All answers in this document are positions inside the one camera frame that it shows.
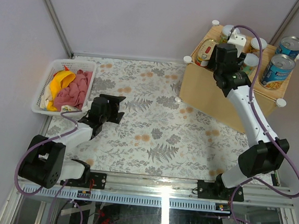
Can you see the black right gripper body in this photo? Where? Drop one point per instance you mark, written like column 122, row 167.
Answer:
column 213, row 65

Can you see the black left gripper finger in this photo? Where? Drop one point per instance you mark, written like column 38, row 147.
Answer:
column 114, row 116
column 114, row 101

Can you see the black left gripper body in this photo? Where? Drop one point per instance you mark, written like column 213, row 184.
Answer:
column 104, row 118

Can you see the gold oval fish tin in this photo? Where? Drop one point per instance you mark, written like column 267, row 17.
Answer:
column 204, row 52

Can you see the dark green small can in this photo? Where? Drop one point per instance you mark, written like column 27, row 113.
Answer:
column 250, row 63

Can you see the yellow jar white lid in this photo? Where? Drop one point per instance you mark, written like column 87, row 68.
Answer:
column 254, row 47

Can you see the blue soup can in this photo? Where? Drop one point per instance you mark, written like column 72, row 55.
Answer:
column 289, row 46
column 276, row 72

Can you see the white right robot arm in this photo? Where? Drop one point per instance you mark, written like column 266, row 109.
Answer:
column 266, row 151

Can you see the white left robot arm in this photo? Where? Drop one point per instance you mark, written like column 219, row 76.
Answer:
column 44, row 162

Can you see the pink cloth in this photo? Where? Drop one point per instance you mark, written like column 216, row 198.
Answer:
column 74, row 94

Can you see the wooden cube cabinet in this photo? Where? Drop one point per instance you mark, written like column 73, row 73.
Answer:
column 199, row 90

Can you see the yellow cloth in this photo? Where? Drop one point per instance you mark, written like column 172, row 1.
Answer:
column 60, row 81

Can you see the white patterned cloth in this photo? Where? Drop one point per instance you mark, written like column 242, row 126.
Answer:
column 45, row 105

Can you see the white plastic laundry basket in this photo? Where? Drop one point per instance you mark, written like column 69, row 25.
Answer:
column 53, row 68

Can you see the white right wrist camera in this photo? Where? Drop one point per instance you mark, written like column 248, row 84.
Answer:
column 237, row 39

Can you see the aluminium frame rail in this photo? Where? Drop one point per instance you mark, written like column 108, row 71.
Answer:
column 153, row 191

